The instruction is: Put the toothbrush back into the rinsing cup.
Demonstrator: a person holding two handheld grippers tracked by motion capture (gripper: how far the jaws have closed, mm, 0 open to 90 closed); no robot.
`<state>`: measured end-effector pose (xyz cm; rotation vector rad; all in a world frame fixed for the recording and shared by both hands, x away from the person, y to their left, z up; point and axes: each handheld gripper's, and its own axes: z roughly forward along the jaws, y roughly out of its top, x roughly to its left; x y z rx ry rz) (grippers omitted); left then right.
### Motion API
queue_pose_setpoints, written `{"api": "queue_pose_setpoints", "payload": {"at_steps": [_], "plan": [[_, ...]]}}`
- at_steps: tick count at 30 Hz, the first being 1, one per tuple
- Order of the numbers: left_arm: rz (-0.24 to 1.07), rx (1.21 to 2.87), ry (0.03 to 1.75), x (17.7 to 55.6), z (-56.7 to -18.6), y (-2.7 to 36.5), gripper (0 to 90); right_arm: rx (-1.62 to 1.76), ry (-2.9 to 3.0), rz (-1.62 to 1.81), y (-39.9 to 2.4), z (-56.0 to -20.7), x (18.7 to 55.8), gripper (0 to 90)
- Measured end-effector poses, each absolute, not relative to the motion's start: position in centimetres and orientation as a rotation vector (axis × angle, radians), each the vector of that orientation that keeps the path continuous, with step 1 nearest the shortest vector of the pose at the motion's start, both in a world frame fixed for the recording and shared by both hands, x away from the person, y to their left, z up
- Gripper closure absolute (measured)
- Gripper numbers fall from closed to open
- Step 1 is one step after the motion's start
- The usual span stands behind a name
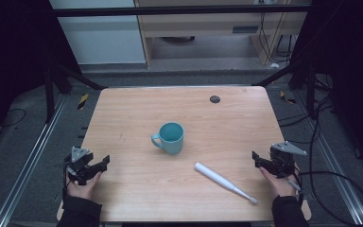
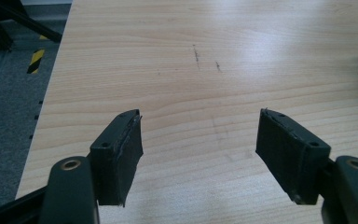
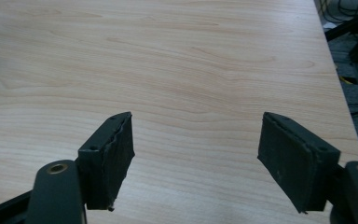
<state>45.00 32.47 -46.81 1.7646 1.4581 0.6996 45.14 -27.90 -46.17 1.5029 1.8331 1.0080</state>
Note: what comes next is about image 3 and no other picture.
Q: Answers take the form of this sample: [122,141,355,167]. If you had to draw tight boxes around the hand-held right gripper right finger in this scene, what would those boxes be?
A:
[256,111,341,215]

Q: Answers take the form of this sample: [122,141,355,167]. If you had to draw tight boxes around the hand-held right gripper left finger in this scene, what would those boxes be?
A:
[76,111,136,213]

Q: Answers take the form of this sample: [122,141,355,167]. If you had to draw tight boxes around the black metal stand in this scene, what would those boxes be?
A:
[324,0,358,64]

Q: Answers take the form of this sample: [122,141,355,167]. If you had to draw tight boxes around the yellow and black cable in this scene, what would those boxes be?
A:
[338,75,358,86]

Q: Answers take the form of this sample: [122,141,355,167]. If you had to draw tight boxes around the black cables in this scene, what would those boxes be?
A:
[318,0,358,23]

